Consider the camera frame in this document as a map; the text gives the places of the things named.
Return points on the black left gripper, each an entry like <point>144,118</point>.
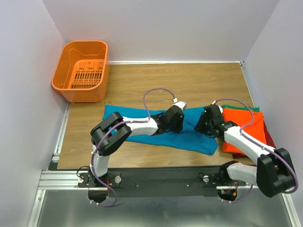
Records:
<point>179,128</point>

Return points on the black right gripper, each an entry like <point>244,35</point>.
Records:
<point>199,125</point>

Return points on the blue t-shirt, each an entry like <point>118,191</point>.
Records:
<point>187,139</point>

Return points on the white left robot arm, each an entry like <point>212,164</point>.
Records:
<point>108,136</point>

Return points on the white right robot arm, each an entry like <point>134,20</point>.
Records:
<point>273,172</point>

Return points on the orange folded t-shirt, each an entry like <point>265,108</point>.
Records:
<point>242,117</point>

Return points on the green folded t-shirt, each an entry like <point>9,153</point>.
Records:
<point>254,109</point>

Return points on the dark red folded t-shirt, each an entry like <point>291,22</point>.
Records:
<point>269,142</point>

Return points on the orange plastic basket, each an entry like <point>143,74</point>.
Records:
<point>82,72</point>

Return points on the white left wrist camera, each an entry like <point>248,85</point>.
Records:
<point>181,104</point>

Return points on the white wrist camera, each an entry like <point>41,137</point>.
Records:
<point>181,104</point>
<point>220,108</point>

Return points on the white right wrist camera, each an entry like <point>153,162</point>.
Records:
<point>220,108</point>

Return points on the black mounting base plate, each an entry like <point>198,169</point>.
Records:
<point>159,182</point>

